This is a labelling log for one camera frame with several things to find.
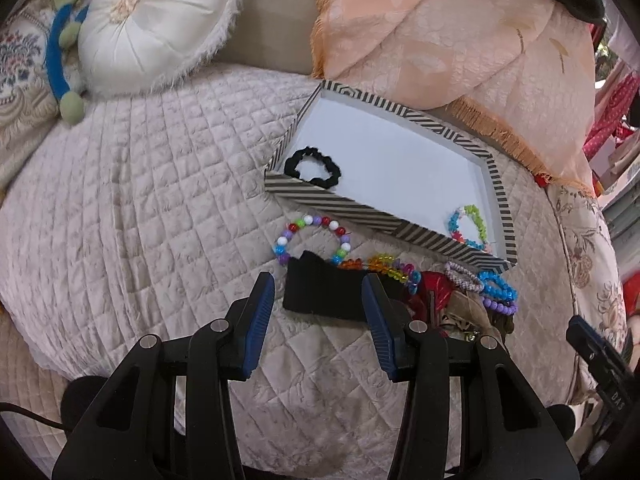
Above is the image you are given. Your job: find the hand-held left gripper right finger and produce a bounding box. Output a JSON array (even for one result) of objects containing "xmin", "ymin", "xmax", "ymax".
[{"xmin": 361, "ymin": 274, "xmax": 581, "ymax": 480}]

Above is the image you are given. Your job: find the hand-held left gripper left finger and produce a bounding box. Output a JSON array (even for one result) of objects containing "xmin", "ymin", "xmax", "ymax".
[{"xmin": 52, "ymin": 271, "xmax": 277, "ymax": 480}]

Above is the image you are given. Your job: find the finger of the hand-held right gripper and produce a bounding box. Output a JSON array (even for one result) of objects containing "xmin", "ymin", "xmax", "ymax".
[{"xmin": 566, "ymin": 315, "xmax": 615, "ymax": 377}]

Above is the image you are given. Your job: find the orange translucent bead bracelet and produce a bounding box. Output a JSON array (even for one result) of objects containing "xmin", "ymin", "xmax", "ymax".
[{"xmin": 332, "ymin": 254, "xmax": 422, "ymax": 296}]

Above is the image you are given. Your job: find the black knitted headband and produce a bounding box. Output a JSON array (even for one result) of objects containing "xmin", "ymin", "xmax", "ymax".
[{"xmin": 282, "ymin": 250, "xmax": 401, "ymax": 322}]

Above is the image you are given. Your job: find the red hair bow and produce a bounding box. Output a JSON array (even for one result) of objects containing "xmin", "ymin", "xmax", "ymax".
[{"xmin": 407, "ymin": 270, "xmax": 471, "ymax": 321}]

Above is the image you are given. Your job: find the round multicolour bead bracelet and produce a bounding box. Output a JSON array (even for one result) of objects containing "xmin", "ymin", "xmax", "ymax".
[{"xmin": 271, "ymin": 215, "xmax": 352, "ymax": 267}]

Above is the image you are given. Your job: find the silver lilac beaded bracelet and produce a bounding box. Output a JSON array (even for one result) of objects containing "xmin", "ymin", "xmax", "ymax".
[{"xmin": 444, "ymin": 260, "xmax": 485, "ymax": 293}]

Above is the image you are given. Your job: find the brown scrunchie with leopard bow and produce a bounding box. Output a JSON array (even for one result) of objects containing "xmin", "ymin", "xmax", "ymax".
[{"xmin": 435, "ymin": 292, "xmax": 516, "ymax": 346}]

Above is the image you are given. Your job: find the purple bead bracelet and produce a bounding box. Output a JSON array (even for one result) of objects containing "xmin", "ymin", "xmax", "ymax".
[{"xmin": 480, "ymin": 295, "xmax": 518, "ymax": 317}]

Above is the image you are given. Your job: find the blue bead bracelet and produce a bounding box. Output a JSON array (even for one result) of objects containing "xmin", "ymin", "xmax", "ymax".
[{"xmin": 477, "ymin": 270, "xmax": 518, "ymax": 303}]

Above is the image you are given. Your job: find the black white striped tray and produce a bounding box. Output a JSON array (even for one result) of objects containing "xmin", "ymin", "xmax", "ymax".
[{"xmin": 263, "ymin": 79, "xmax": 518, "ymax": 273}]

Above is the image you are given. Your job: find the cream floral cushion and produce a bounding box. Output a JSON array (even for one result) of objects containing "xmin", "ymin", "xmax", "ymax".
[{"xmin": 545, "ymin": 182, "xmax": 626, "ymax": 406}]

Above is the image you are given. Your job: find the beige quilted bedspread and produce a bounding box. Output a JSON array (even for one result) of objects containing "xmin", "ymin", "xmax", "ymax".
[{"xmin": 0, "ymin": 62, "xmax": 626, "ymax": 480}]

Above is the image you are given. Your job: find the black scrunchie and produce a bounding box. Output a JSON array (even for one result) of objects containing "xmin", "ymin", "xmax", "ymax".
[{"xmin": 284, "ymin": 146, "xmax": 342, "ymax": 188}]

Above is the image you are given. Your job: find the red dotted fabric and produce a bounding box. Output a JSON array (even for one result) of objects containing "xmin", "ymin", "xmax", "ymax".
[{"xmin": 582, "ymin": 72, "xmax": 640, "ymax": 158}]

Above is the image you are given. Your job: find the peach fringed blanket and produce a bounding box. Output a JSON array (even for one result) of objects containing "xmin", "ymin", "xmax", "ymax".
[{"xmin": 310, "ymin": 0, "xmax": 601, "ymax": 196}]

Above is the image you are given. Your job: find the round white cushion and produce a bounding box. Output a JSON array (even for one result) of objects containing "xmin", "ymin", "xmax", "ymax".
[{"xmin": 77, "ymin": 0, "xmax": 248, "ymax": 97}]

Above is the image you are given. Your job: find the green and blue plush toy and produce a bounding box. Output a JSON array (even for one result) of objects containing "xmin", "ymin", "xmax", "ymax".
[{"xmin": 42, "ymin": 0, "xmax": 121, "ymax": 126}]

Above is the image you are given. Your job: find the floral embroidered pillow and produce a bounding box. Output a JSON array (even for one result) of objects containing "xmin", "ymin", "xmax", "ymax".
[{"xmin": 0, "ymin": 0, "xmax": 66, "ymax": 196}]

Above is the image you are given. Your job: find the pastel multicolour bead bracelet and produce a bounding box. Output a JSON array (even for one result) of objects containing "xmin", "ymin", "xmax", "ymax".
[{"xmin": 447, "ymin": 204, "xmax": 488, "ymax": 251}]

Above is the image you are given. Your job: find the black cable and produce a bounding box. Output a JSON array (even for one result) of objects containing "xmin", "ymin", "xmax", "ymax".
[{"xmin": 0, "ymin": 402, "xmax": 66, "ymax": 431}]

